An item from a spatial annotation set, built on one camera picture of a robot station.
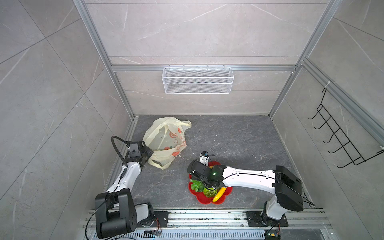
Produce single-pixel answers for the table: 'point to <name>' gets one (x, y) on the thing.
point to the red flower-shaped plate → (214, 163)
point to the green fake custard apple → (209, 192)
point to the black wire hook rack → (356, 158)
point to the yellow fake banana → (219, 194)
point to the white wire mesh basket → (197, 80)
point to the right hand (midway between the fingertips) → (193, 171)
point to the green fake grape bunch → (197, 185)
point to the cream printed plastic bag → (165, 137)
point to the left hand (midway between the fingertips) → (148, 147)
